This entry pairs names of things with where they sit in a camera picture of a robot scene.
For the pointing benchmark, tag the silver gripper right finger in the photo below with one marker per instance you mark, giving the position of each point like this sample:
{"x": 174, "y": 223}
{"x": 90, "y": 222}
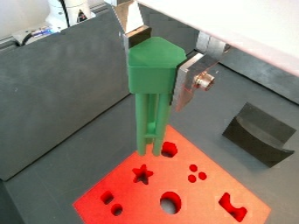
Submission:
{"x": 193, "y": 75}

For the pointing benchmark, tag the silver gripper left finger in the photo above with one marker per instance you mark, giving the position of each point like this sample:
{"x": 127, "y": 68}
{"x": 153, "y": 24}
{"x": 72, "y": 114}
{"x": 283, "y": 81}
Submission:
{"x": 136, "y": 31}

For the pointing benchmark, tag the green three prong peg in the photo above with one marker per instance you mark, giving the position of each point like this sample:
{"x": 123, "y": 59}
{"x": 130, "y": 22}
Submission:
{"x": 153, "y": 62}

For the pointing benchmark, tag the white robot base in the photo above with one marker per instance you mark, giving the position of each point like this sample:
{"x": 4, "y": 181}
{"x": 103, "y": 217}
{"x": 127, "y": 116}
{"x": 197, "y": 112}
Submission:
{"x": 67, "y": 13}

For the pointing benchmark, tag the black curved block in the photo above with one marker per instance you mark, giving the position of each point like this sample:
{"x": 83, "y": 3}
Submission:
{"x": 261, "y": 135}

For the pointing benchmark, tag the red shape sorter board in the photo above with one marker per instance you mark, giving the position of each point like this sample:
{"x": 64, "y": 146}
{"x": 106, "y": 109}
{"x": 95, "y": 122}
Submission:
{"x": 178, "y": 188}

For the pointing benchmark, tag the dark grey wall panel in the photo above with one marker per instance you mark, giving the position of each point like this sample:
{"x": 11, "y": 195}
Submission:
{"x": 58, "y": 83}

